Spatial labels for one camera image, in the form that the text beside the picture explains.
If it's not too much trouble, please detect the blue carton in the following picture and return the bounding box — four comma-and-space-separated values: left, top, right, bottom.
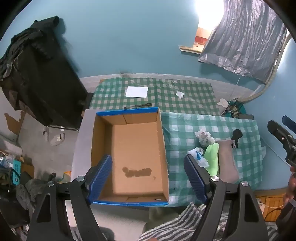
12, 159, 23, 186

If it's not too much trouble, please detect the round white floor object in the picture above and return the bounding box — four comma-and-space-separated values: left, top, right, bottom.
42, 129, 66, 146

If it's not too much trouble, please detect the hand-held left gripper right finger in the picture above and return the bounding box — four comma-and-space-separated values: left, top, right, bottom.
184, 154, 270, 241

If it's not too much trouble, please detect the green white striped cloth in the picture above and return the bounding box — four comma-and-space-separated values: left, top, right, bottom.
137, 202, 280, 241

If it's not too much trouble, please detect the white paper sheet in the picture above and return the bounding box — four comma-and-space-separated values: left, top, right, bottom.
125, 86, 149, 98

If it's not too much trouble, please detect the grey plastic tarp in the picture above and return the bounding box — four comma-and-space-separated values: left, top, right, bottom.
198, 0, 288, 84

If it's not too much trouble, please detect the green checked tablecloth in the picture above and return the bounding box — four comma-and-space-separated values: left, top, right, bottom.
89, 77, 221, 116
160, 112, 266, 193

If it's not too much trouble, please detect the orange wooden crate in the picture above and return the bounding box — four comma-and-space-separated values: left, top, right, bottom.
254, 189, 289, 222

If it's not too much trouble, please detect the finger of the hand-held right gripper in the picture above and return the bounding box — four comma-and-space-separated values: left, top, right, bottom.
268, 120, 296, 167
282, 116, 296, 134

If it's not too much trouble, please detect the thin black cable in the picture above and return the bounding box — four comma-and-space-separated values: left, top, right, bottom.
123, 103, 153, 110

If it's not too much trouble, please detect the grey cloth pile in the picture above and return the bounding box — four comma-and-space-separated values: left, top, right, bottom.
15, 178, 50, 210

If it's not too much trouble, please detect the grey white crumpled rag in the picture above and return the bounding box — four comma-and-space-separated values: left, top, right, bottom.
194, 130, 216, 147

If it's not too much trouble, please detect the wooden window sill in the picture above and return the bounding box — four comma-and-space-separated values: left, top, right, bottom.
179, 45, 204, 55

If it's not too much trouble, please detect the white blue printed cloth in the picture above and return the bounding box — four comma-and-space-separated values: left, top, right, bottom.
187, 147, 210, 168

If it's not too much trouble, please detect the cardboard box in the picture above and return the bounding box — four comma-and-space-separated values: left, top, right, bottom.
86, 107, 170, 206

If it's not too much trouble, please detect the black hanging cloth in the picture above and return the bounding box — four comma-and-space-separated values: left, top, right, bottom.
0, 16, 89, 130

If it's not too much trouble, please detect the beige grey sock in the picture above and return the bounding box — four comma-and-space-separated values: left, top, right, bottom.
215, 139, 240, 183

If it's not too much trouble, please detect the black sock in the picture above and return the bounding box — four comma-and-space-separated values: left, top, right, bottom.
230, 129, 243, 148

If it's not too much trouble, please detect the light green fleece cloth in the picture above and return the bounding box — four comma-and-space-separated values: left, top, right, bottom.
203, 142, 220, 176

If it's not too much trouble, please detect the camouflage cloth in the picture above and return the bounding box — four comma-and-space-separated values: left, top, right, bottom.
228, 100, 246, 114

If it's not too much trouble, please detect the beige striped hose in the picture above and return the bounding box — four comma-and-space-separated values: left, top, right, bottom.
242, 30, 292, 102

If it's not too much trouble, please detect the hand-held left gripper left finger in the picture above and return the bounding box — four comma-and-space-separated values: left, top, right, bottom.
26, 154, 113, 241

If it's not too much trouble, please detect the person's right hand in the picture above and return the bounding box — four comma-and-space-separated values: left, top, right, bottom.
285, 172, 296, 204

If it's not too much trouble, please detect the olive cloth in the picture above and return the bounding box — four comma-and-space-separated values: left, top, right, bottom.
142, 207, 182, 233

